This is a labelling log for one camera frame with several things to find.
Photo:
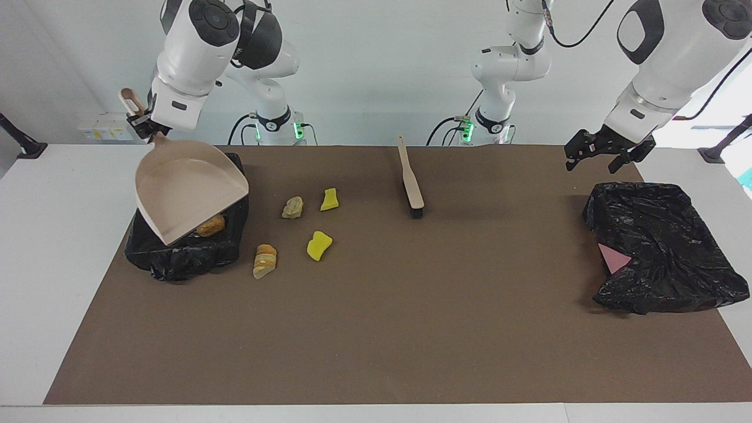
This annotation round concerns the brown table mat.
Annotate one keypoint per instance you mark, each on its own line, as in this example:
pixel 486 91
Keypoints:
pixel 376 341

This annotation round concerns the black stand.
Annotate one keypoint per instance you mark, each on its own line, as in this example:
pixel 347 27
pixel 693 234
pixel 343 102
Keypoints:
pixel 719 150
pixel 26 147

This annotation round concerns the black trash bag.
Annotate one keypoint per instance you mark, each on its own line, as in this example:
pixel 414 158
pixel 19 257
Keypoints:
pixel 670 258

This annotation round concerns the small yellow sponge piece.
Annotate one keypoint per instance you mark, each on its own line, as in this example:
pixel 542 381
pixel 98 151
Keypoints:
pixel 329 200

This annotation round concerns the brown bread roll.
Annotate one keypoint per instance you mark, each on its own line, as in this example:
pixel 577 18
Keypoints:
pixel 210 226

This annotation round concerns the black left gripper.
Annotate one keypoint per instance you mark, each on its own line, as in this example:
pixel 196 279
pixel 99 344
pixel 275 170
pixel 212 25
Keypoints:
pixel 617 142

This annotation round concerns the black bag lined dark bin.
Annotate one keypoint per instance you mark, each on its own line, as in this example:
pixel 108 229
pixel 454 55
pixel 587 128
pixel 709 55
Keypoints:
pixel 194 258

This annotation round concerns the teal object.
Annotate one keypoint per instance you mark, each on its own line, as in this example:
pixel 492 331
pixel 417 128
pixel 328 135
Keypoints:
pixel 747 179

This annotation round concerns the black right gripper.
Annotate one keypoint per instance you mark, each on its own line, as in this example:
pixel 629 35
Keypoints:
pixel 157 124

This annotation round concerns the striped orange bread piece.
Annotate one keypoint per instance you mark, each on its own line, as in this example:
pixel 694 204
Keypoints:
pixel 265 261

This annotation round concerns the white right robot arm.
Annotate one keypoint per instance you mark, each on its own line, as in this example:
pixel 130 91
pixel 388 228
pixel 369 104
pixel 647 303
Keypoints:
pixel 200 53

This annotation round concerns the beige brush black bristles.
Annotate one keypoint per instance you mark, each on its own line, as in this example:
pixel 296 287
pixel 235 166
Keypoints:
pixel 411 182

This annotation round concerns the pink bin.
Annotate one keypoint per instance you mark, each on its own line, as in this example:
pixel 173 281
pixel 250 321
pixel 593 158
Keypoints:
pixel 614 258

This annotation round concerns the beige plastic dustpan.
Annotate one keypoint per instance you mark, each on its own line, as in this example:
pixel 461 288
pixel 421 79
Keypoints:
pixel 188 188

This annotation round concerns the rounded yellow sponge piece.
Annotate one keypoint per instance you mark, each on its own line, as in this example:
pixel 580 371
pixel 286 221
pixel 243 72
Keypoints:
pixel 319 246

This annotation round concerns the white wall boxes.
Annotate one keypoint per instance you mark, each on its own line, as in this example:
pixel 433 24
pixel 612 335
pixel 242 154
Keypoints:
pixel 108 125

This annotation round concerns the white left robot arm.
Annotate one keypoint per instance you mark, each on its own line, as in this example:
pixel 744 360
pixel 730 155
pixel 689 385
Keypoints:
pixel 675 59

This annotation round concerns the pale bread chunk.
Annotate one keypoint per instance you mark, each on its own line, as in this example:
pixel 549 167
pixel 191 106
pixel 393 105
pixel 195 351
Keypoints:
pixel 292 207

